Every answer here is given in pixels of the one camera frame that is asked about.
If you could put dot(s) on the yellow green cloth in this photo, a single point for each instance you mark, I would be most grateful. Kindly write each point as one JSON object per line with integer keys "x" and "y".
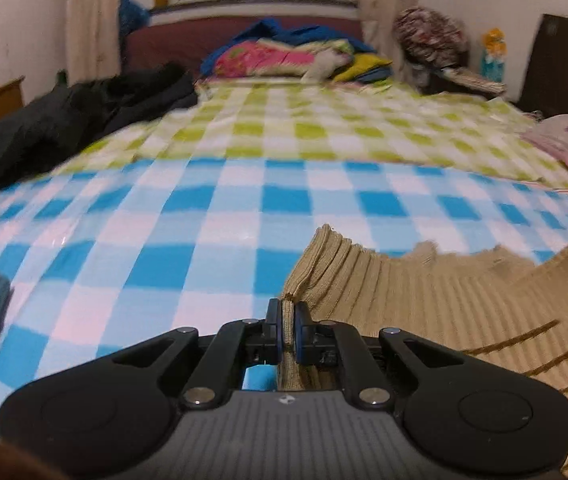
{"x": 363, "y": 65}

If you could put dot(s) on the blue yellow bottle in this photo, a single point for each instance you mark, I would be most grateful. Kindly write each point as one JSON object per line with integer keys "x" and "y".
{"x": 493, "y": 55}

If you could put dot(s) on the pile of colourful bedding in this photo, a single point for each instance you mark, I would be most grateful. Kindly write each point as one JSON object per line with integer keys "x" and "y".
{"x": 284, "y": 30}

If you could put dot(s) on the striped folded cloth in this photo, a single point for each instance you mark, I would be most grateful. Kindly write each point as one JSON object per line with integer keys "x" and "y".
{"x": 473, "y": 80}

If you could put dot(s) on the dark wooden headboard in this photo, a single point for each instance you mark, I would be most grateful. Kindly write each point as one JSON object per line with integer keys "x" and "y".
{"x": 563, "y": 65}

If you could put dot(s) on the maroon bed headboard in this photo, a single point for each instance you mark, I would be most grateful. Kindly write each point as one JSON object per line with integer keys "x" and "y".
{"x": 174, "y": 40}

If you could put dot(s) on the pink floral pillow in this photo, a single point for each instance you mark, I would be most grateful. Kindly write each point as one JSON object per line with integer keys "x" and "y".
{"x": 254, "y": 60}

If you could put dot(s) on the floral cloth bundle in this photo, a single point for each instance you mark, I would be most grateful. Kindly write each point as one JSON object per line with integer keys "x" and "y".
{"x": 428, "y": 32}

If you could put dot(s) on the black jacket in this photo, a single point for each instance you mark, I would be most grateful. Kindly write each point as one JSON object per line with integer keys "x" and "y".
{"x": 64, "y": 115}

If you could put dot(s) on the green checked bed sheet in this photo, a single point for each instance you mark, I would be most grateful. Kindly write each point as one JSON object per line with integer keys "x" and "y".
{"x": 314, "y": 125}

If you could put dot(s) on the blue checked bed sheet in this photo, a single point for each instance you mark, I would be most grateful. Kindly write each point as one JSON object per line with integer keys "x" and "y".
{"x": 164, "y": 240}

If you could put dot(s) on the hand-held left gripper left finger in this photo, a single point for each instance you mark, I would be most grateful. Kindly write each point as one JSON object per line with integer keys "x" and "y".
{"x": 276, "y": 327}

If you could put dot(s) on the beige striped knit sweater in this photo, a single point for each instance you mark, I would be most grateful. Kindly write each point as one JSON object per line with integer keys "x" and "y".
{"x": 463, "y": 305}

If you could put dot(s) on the blue bag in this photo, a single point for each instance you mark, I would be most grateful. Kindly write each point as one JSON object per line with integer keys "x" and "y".
{"x": 131, "y": 12}

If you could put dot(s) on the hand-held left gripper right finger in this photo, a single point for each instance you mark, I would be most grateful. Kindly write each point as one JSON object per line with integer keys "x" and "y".
{"x": 300, "y": 332}

